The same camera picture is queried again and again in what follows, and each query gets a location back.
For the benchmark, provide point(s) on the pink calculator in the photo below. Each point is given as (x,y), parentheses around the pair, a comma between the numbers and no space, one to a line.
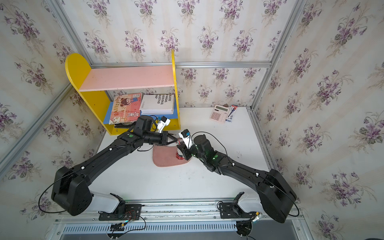
(219,114)

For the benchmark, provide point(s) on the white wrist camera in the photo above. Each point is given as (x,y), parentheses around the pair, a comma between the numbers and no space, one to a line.
(162,123)
(186,137)

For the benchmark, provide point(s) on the blue white pencil box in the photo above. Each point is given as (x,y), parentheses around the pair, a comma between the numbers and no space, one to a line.
(231,113)

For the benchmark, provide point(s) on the pink corduroy handbag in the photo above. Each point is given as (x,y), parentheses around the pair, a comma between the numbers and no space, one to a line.
(164,156)

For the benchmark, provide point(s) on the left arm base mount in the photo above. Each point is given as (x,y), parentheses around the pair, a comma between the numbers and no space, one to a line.
(113,208)

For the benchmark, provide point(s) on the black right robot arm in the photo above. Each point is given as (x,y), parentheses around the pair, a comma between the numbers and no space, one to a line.
(276,195)

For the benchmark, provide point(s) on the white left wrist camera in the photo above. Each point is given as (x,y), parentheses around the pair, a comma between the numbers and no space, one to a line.
(162,123)

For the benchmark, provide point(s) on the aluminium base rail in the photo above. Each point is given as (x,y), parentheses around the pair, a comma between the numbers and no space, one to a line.
(187,220)

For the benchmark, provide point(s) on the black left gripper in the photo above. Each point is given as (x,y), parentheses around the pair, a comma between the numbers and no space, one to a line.
(164,136)

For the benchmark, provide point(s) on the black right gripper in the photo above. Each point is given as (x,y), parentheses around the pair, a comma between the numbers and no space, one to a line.
(184,150)

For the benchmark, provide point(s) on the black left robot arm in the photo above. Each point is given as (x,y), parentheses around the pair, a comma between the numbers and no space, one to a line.
(71,186)

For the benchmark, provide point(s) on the yellow pink wooden shelf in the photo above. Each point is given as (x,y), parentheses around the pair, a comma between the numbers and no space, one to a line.
(92,85)

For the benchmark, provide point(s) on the colourful cartoon spiral notebook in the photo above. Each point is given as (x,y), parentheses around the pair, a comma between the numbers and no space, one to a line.
(125,109)

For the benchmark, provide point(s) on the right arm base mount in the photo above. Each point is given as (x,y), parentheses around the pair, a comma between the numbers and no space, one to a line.
(243,206)

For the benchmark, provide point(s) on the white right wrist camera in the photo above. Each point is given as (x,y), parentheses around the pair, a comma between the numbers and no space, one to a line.
(186,137)

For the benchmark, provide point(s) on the white thick book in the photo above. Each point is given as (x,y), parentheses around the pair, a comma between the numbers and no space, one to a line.
(158,104)

